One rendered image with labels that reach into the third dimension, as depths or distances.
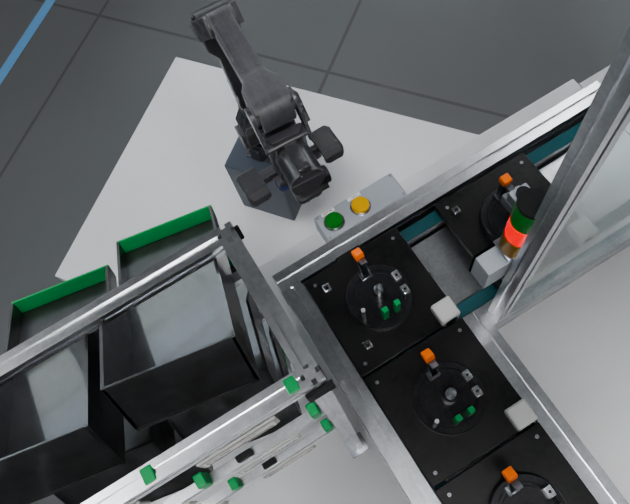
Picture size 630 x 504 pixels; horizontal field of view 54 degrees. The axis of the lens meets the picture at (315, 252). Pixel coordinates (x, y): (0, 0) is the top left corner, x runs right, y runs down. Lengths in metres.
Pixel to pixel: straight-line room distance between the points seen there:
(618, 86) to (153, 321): 0.54
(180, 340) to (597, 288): 1.04
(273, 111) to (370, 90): 1.87
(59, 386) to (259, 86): 0.49
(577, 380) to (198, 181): 1.01
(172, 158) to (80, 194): 1.19
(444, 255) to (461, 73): 1.52
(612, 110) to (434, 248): 0.81
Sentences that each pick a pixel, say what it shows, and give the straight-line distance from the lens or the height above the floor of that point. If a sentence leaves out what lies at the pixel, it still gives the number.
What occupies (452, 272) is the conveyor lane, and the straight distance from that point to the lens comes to 1.40.
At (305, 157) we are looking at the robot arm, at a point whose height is 1.43.
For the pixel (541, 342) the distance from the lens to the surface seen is 1.44.
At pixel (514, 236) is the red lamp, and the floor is 1.34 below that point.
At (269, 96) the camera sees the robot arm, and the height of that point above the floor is 1.50.
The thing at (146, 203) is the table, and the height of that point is 0.86.
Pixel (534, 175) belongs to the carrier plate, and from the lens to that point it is 1.46.
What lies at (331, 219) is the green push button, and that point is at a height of 0.97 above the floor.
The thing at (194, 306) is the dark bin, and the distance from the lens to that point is 0.72.
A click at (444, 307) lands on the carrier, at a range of 1.30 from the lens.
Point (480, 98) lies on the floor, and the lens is 2.75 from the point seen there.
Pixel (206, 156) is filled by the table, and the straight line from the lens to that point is 1.66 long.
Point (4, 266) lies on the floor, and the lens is 2.86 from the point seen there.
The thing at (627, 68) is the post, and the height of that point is 1.75.
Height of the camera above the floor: 2.23
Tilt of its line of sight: 67 degrees down
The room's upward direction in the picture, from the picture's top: 17 degrees counter-clockwise
